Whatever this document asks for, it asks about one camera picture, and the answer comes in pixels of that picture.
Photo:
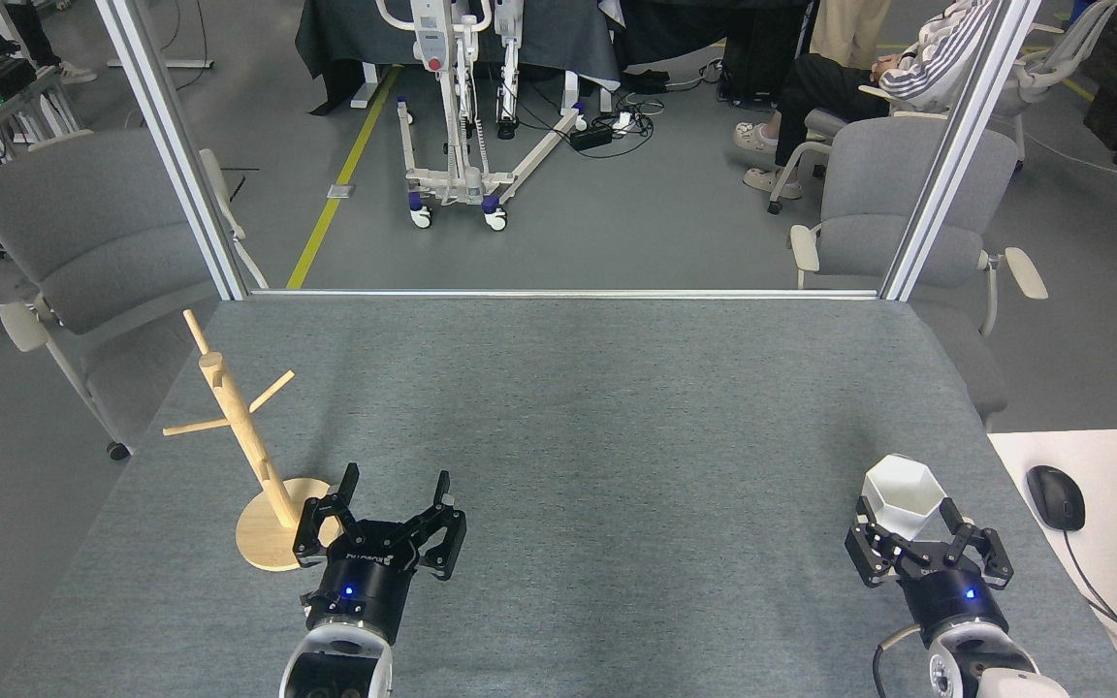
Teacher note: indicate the standing person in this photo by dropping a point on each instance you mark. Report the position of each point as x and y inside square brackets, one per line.
[849, 29]

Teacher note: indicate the silver aluminium post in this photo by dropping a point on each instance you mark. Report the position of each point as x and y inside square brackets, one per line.
[180, 155]
[946, 165]

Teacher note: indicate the seated person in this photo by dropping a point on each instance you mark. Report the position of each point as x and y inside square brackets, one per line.
[937, 58]

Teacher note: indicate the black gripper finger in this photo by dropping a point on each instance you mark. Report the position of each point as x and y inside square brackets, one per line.
[314, 528]
[444, 540]
[871, 557]
[990, 557]

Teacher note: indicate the white faceted cup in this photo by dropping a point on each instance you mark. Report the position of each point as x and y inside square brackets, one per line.
[898, 494]

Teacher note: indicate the wooden cup rack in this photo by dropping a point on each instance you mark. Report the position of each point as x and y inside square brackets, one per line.
[243, 427]

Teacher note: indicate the white stand on wheels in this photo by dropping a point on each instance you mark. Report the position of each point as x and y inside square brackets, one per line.
[466, 179]

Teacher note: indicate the black computer mouse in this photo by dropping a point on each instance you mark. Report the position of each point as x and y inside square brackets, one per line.
[1055, 496]

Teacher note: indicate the dark grey table cloth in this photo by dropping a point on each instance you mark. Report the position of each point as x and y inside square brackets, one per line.
[549, 39]

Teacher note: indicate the grey chair with pale armrests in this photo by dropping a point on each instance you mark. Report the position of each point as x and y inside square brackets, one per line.
[869, 184]
[83, 242]

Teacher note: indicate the white office chair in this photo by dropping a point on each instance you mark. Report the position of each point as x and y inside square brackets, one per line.
[1053, 68]

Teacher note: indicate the walking person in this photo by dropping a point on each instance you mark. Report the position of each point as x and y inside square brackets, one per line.
[35, 34]

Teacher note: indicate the silver aluminium rail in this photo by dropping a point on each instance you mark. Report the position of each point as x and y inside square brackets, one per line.
[558, 293]

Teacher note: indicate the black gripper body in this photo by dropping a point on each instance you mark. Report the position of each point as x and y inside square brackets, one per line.
[365, 582]
[956, 593]

